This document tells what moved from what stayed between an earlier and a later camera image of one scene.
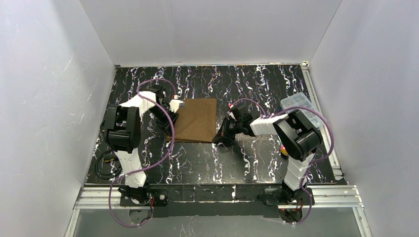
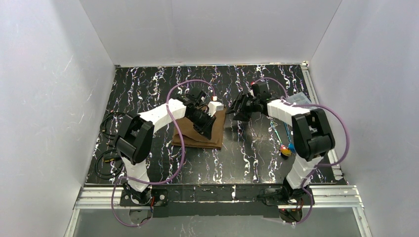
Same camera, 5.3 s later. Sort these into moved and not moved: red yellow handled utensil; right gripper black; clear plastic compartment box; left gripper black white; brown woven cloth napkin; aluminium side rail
Moved: brown woven cloth napkin; left gripper black white; right gripper black
Not moved: red yellow handled utensil; aluminium side rail; clear plastic compartment box
